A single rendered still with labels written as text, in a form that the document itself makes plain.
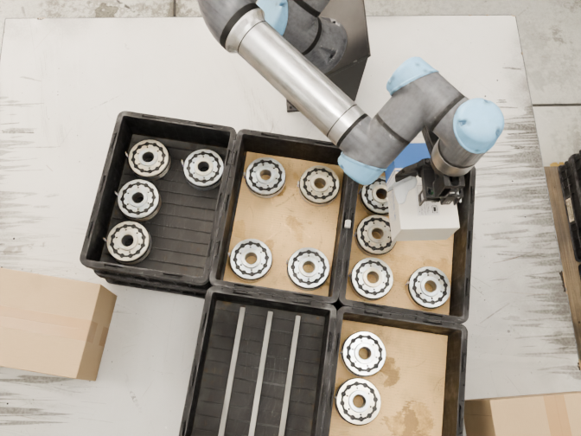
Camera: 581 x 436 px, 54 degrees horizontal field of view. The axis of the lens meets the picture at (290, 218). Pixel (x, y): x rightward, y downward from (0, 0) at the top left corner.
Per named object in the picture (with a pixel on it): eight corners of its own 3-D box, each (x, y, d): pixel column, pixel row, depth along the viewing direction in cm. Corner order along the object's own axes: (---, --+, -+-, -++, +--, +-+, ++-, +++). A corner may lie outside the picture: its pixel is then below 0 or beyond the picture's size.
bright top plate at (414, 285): (411, 263, 142) (411, 263, 142) (451, 270, 142) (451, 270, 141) (406, 304, 139) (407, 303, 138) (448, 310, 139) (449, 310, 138)
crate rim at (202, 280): (121, 113, 146) (118, 109, 143) (238, 131, 145) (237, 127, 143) (80, 266, 133) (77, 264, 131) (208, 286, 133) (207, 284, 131)
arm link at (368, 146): (158, 3, 101) (360, 194, 95) (192, -52, 97) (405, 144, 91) (192, 12, 112) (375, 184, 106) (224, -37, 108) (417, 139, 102)
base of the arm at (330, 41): (304, 29, 162) (281, 14, 154) (348, 14, 152) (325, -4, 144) (301, 80, 159) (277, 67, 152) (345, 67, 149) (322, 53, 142)
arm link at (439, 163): (435, 128, 98) (482, 127, 99) (428, 139, 103) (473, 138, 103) (440, 169, 96) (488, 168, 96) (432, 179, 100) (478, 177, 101)
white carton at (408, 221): (383, 155, 130) (392, 137, 121) (436, 154, 130) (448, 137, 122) (391, 241, 124) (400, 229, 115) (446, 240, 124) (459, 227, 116)
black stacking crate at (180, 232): (130, 131, 155) (119, 111, 144) (239, 148, 155) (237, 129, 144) (92, 274, 143) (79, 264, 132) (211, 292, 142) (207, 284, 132)
